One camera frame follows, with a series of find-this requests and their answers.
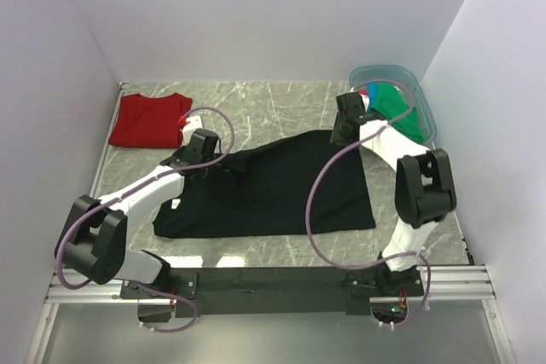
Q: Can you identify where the blue t shirt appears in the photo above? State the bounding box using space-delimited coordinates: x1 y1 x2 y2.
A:
366 83 378 104

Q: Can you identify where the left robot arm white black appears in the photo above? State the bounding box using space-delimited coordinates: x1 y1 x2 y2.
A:
55 129 219 298

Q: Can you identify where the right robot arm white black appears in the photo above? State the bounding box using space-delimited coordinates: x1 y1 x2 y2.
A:
331 91 456 295

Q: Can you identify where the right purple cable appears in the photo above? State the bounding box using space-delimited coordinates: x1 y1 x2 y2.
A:
306 78 431 326

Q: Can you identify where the folded red t shirt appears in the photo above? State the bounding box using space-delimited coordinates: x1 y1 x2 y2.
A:
108 93 193 149

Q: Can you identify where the aluminium rail left edge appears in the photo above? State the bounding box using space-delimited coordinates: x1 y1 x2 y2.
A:
88 82 130 197

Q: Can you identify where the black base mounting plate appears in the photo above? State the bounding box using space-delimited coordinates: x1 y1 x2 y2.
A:
120 265 424 315

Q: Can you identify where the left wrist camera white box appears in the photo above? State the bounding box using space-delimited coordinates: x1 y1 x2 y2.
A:
178 115 203 146

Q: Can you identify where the black t shirt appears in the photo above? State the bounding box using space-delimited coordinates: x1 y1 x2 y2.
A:
153 130 375 239

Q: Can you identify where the clear blue plastic bin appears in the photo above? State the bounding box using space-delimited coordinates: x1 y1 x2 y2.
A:
349 65 437 145

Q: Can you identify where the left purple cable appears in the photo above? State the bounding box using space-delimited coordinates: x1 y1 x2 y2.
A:
55 107 235 334

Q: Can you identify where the green t shirt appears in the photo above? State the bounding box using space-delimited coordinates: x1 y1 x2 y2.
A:
369 82 425 143

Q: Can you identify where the aluminium rail front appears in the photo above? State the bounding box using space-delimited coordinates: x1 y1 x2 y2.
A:
44 265 496 304

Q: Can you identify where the purple cable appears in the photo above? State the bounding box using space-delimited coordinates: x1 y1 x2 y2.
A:
306 78 431 326
55 107 235 334

